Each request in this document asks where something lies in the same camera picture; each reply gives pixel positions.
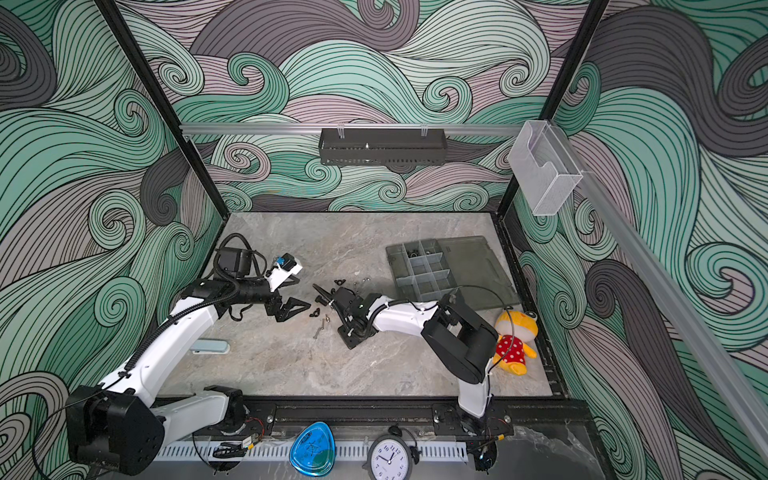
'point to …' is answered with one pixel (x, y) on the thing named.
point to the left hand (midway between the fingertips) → (300, 288)
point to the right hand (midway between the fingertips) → (349, 339)
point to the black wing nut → (340, 282)
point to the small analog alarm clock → (391, 457)
